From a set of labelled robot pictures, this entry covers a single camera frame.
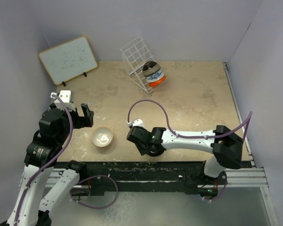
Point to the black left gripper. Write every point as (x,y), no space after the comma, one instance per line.
(82,121)

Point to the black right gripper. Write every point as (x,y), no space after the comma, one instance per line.
(143,151)

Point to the black glossy bowl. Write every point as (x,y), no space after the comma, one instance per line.
(155,151)

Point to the blue and white bowl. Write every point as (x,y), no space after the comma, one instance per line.
(155,77)

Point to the brown patterned bowl cream inside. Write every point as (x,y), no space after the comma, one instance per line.
(150,68)

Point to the white wire dish rack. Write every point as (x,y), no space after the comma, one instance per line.
(135,54)

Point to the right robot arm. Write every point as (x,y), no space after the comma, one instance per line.
(225,146)

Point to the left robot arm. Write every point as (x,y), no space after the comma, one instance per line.
(33,208)

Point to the white bowl with orange rim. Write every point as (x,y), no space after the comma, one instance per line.
(102,137)

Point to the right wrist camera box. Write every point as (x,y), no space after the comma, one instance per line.
(136,122)

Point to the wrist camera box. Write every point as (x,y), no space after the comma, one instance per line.
(136,122)
(66,96)

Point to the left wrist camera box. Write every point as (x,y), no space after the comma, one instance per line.
(66,96)

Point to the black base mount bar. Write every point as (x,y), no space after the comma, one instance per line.
(163,176)

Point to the whiteboard with wooden frame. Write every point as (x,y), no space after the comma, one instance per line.
(68,60)

